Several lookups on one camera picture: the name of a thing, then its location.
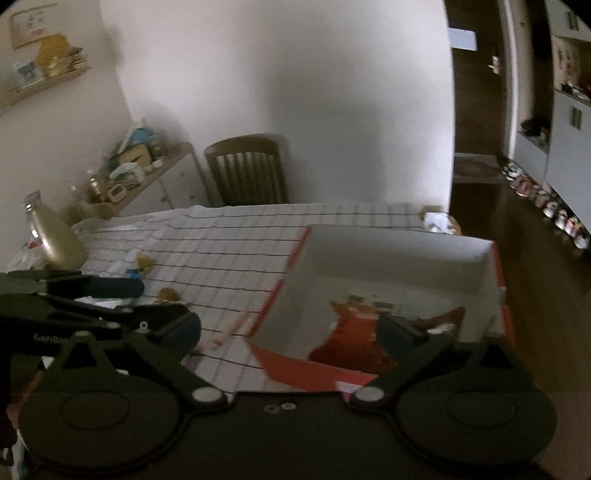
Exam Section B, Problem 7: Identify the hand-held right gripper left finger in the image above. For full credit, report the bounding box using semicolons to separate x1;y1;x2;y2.
46;308;230;408

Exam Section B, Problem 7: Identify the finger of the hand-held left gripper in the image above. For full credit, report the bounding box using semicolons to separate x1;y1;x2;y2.
46;298;154;334
44;275;146;300

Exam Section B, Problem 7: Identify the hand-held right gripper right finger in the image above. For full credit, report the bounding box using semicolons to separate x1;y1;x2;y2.
346;314;525;409

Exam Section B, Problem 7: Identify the red snack packet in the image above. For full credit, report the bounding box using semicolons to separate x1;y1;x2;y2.
307;300;467;376

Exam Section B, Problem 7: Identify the orange and white snack packet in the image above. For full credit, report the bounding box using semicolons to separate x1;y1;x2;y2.
198;309;260;352

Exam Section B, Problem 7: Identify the red cardboard box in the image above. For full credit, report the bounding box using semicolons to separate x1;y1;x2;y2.
247;224;516;394

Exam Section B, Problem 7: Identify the white plastic bag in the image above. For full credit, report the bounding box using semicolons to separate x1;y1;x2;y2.
8;240;52;274

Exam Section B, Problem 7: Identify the golden bottle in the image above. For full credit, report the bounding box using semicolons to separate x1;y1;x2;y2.
23;191;89;269

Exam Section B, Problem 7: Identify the checked white tablecloth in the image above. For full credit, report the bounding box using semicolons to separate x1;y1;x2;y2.
69;202;451;394

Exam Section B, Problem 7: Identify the amber bottle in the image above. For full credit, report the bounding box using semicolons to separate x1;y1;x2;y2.
86;169;104;204

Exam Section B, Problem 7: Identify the green tissue box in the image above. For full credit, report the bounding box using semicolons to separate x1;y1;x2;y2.
108;166;145;186

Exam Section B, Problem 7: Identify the white side cabinet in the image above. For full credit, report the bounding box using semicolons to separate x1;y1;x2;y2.
69;142;209;219

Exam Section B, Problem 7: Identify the wooden slatted chair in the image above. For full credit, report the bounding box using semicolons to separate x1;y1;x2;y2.
204;134;290;207

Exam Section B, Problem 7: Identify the row of shoes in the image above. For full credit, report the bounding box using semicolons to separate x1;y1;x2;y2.
501;159;591;253

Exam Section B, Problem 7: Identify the dark wooden door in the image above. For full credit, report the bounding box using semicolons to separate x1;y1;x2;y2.
449;0;514;186

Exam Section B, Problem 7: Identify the wooden wall shelf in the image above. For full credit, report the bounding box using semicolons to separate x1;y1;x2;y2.
0;65;92;112

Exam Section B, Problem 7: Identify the grey wall cabinet unit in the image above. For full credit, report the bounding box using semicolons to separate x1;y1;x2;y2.
508;0;591;219

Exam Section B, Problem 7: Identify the framed wall picture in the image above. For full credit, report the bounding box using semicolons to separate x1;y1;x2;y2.
9;4;53;49

